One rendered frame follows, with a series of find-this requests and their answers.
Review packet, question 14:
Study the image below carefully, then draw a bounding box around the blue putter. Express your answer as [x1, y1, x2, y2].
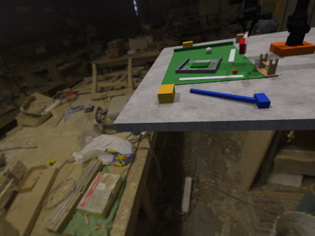
[190, 89, 271, 109]

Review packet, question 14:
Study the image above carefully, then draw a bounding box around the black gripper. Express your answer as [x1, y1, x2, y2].
[229, 1, 272, 38]

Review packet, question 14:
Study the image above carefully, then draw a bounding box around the white golf ball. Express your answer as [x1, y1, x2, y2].
[206, 47, 212, 54]

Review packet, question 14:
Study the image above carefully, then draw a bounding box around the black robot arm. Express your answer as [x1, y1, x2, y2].
[228, 0, 311, 47]

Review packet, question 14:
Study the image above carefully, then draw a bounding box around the yellow cube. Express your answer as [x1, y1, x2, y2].
[157, 84, 175, 103]
[182, 41, 193, 48]

